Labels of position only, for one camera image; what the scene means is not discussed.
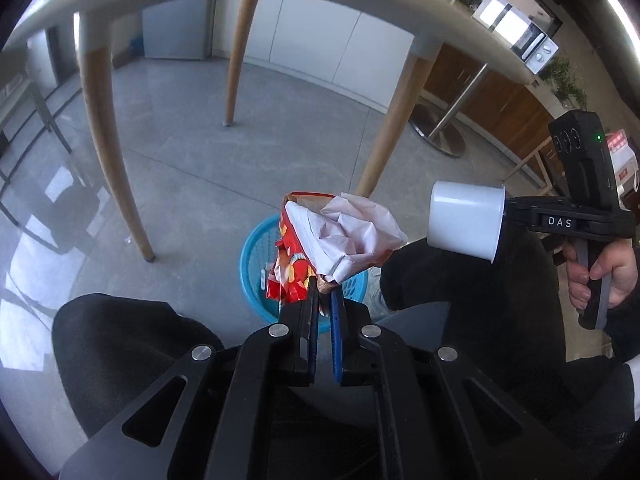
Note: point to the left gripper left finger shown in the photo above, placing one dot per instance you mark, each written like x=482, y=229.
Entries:
x=301, y=342

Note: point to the person's right hand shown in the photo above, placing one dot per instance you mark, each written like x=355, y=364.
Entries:
x=617, y=259

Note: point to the person's right leg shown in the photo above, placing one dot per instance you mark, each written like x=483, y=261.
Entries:
x=506, y=317

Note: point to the white plastic bag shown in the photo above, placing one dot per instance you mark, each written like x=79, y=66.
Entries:
x=344, y=234

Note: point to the white cup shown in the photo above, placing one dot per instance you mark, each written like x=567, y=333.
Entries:
x=466, y=218

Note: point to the wooden chair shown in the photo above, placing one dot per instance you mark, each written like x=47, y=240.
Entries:
x=548, y=168

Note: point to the blue plastic trash basket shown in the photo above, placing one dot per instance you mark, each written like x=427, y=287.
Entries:
x=258, y=251

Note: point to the red snack bag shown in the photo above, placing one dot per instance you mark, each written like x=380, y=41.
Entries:
x=288, y=276

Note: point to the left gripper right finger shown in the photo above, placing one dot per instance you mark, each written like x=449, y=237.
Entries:
x=351, y=363

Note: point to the silver refrigerator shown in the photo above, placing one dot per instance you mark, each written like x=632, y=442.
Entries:
x=178, y=29

